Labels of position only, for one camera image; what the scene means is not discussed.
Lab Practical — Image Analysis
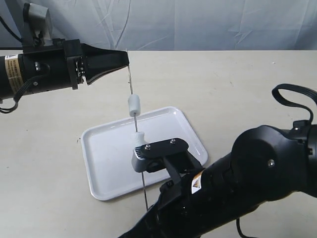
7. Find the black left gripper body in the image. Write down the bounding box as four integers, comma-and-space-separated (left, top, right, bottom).
62, 39, 84, 90

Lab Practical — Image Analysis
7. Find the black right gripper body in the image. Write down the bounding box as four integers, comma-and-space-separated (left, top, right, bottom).
138, 171, 238, 238

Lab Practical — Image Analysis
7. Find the thin metal skewer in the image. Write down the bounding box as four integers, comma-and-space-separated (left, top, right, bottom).
125, 49, 149, 212

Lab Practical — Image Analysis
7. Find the white marshmallow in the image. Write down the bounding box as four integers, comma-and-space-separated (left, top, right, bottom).
128, 94, 141, 117
131, 131, 147, 148

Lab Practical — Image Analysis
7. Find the white marshmallow bottom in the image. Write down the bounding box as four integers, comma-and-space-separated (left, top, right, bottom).
131, 131, 147, 148

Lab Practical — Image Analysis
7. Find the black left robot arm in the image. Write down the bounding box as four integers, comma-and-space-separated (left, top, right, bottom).
0, 39, 129, 100

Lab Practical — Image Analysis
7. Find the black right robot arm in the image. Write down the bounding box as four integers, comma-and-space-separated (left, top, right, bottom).
123, 125, 317, 238

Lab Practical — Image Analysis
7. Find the white backdrop curtain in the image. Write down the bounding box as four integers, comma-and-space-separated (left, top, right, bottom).
37, 0, 317, 51

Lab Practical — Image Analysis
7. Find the white plastic tray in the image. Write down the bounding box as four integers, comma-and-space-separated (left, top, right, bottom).
81, 107, 208, 201

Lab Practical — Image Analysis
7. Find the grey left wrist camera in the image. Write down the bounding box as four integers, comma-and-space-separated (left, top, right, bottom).
22, 3, 53, 47

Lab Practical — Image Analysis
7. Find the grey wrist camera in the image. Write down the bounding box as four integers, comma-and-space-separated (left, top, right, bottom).
132, 138, 203, 184
22, 3, 53, 47

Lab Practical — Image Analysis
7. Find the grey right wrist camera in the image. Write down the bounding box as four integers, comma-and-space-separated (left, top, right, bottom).
132, 138, 203, 184

